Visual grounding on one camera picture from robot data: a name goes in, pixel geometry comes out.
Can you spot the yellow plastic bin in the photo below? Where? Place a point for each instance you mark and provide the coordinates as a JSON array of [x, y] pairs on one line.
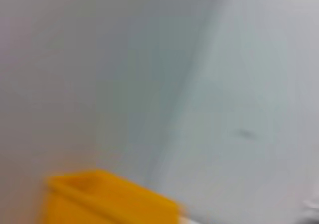
[[99, 199]]

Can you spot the small grey wall sticker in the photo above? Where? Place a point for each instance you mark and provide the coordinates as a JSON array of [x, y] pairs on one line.
[[245, 133]]

